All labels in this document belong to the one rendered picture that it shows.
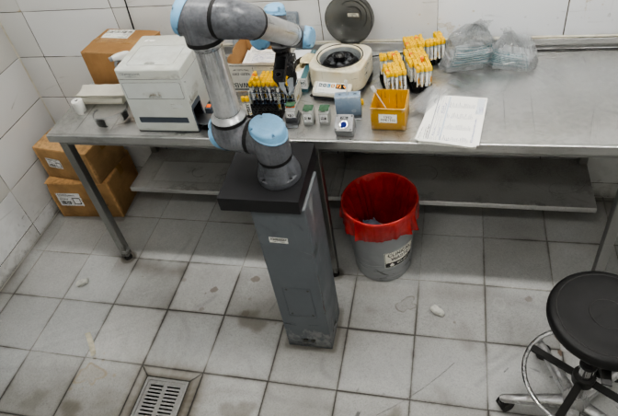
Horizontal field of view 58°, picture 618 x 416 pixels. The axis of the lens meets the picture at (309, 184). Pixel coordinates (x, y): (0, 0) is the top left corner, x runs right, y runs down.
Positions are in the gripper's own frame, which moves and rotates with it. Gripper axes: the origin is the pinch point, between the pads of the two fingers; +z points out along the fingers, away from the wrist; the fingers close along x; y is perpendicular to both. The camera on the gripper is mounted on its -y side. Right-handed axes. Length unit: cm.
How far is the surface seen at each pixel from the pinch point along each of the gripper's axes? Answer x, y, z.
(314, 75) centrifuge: -6.5, 20.9, 4.9
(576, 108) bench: -107, 7, 13
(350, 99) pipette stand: -23.9, 2.0, 4.5
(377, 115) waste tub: -34.7, -5.8, 6.4
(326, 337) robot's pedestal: -12, -49, 92
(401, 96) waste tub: -43.0, 6.3, 6.0
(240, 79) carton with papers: 27.2, 22.1, 6.6
